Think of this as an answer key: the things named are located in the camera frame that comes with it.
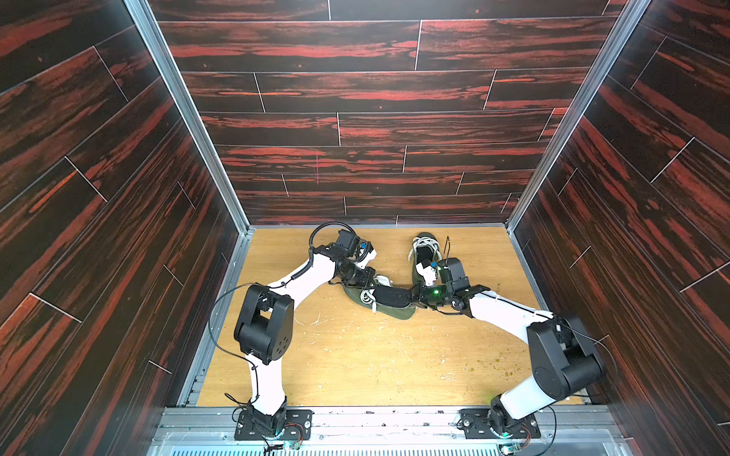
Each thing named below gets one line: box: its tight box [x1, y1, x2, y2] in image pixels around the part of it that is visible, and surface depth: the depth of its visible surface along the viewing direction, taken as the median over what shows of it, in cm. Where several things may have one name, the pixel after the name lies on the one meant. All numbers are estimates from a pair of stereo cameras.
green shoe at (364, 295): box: [343, 275, 416, 321], surface depth 90 cm
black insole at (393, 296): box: [372, 285, 413, 308], surface depth 91 cm
